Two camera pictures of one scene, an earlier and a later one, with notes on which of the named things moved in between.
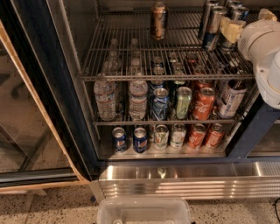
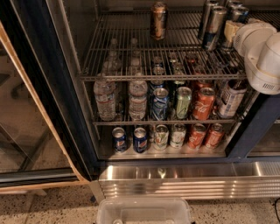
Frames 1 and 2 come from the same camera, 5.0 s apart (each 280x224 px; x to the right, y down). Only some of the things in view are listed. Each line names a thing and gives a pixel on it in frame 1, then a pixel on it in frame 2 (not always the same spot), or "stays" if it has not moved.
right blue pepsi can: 140,140 stays
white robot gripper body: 257,41 stays
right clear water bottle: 137,91 stays
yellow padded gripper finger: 265,14 to 254,21
